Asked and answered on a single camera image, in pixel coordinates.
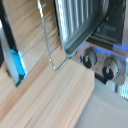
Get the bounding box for black silver toaster oven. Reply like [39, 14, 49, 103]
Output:
[71, 0, 128, 101]

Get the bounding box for metal rod stand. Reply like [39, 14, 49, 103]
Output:
[35, 0, 69, 73]

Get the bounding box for black oven knob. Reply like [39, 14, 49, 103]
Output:
[81, 47, 99, 70]
[101, 55, 122, 82]

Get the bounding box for ribbed metal oven tray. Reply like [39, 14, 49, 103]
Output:
[54, 0, 112, 58]

